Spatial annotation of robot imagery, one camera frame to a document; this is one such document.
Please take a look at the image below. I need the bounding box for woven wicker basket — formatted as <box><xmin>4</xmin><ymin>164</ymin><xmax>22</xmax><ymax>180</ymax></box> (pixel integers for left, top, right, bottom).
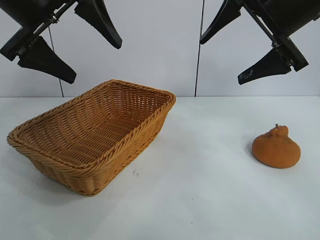
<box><xmin>6</xmin><ymin>79</ymin><xmax>177</xmax><ymax>197</ymax></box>

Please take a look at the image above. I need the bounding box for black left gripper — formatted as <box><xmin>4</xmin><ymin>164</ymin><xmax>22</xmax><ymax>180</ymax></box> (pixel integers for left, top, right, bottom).
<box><xmin>0</xmin><ymin>0</ymin><xmax>123</xmax><ymax>85</ymax></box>

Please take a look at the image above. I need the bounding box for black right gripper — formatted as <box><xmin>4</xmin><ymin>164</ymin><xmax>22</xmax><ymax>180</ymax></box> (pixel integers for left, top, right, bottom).
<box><xmin>199</xmin><ymin>0</ymin><xmax>320</xmax><ymax>86</ymax></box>

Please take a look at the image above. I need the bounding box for orange with stem knob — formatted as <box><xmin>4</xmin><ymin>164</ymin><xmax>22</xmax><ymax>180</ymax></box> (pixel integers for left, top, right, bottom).
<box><xmin>251</xmin><ymin>122</ymin><xmax>302</xmax><ymax>169</ymax></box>

